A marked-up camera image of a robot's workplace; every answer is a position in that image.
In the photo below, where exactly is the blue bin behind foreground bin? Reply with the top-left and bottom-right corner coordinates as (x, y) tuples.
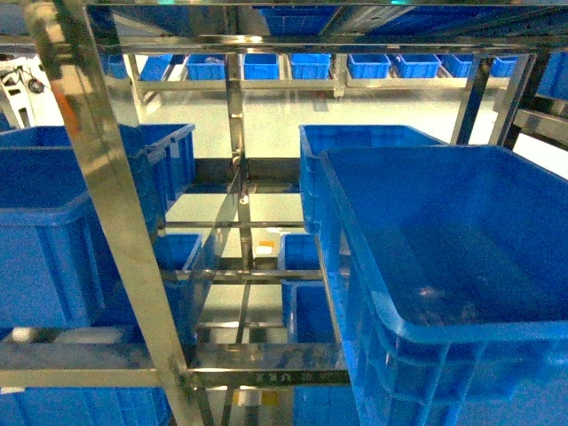
(299, 124), (445, 234)

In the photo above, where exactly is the large blue bin foreground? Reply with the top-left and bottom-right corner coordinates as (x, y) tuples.
(319, 146), (567, 425)

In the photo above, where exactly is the blue bin left foreground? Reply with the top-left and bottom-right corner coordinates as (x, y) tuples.
(1, 147), (157, 328)

